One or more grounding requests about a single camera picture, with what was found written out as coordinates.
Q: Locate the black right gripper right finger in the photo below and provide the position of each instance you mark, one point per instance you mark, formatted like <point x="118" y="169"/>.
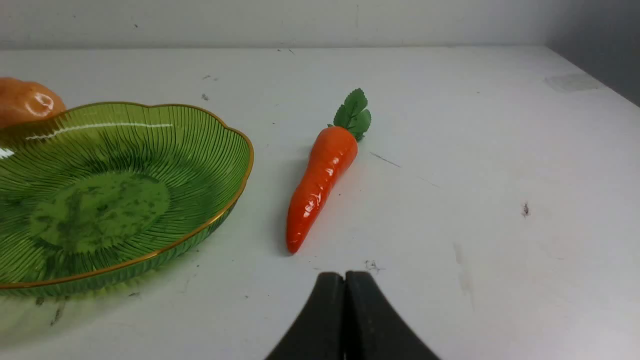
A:
<point x="373" y="330"/>

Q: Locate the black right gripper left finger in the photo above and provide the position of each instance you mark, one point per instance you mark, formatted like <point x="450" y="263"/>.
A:
<point x="316" y="333"/>

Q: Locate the orange plastic carrot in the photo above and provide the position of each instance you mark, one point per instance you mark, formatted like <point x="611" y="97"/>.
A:
<point x="331" y="155"/>

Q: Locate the brown potato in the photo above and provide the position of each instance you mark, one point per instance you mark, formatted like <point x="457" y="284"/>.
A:
<point x="23" y="101"/>

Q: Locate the green glass plate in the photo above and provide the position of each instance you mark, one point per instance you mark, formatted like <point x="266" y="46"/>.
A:
<point x="105" y="192"/>

